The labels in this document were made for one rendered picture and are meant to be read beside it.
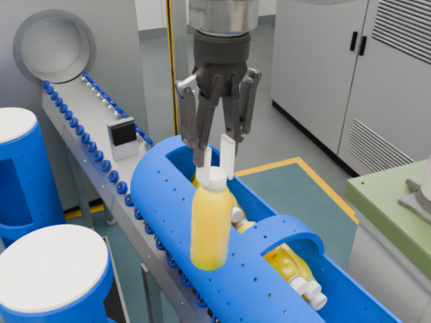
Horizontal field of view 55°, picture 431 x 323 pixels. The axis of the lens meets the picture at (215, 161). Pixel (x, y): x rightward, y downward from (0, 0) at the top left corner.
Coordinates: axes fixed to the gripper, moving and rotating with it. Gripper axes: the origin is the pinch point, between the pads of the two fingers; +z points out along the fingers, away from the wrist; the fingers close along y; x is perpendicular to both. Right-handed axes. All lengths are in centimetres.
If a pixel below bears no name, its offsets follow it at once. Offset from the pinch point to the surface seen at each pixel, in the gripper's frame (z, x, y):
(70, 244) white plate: 43, -41, 15
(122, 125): 35, -84, -18
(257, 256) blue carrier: 23.6, 1.9, -9.8
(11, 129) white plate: 41, -112, 15
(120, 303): 129, -87, -11
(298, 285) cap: 29.1, 8.2, -15.9
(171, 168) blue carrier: 22.8, -33.0, -10.0
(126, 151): 47, -86, -19
